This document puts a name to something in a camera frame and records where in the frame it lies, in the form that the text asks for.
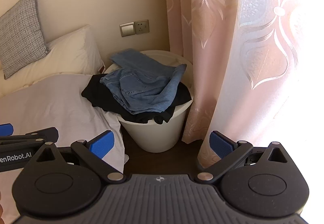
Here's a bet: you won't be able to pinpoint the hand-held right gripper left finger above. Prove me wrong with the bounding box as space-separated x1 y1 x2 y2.
32 130 126 184

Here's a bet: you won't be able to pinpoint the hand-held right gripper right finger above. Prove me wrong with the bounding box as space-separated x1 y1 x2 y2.
196 131 291 184

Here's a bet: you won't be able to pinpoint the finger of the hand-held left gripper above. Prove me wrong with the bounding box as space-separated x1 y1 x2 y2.
0 123 14 137
0 127 59 148

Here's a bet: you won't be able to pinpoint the white laundry basket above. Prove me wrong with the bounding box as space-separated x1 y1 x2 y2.
102 50 195 153

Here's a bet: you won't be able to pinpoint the blue jeans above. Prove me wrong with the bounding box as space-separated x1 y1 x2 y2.
100 48 188 115

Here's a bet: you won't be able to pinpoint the pale lilac duvet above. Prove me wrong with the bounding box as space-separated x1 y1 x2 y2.
0 73 129 217

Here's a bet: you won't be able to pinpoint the black garment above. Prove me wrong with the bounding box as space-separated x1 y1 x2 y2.
81 74 192 124

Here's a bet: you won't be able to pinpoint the white pillow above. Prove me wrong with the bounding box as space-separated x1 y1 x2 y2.
0 25 105 90

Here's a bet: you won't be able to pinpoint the grey checked cushion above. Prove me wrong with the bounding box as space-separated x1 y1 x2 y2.
0 0 50 80

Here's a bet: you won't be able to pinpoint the pink patterned curtain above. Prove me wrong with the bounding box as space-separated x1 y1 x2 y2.
163 0 324 171

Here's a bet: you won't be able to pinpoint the wall switch and socket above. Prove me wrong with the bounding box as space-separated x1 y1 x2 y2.
119 22 136 37

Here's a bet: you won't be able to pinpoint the metal wall socket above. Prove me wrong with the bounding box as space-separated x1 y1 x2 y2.
134 19 150 34

